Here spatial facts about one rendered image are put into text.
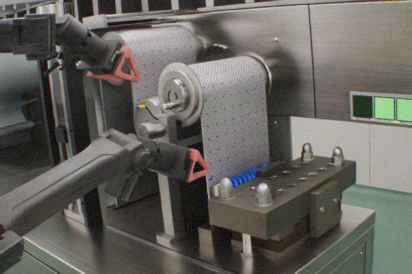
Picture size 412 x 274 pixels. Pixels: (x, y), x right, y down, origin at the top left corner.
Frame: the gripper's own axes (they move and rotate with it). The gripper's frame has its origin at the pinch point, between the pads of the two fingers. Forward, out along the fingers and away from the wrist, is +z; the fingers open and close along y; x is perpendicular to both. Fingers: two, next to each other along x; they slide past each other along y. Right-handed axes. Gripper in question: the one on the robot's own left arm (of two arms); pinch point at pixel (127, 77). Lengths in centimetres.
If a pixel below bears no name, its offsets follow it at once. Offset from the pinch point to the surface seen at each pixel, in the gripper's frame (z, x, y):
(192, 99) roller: 14.1, 2.9, 5.5
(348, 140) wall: 271, 111, -97
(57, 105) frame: 6.4, -4.3, -36.5
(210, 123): 20.8, 0.6, 6.7
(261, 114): 36.2, 11.2, 6.7
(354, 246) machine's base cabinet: 59, -12, 32
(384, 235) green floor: 246, 35, -34
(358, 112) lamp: 44, 18, 29
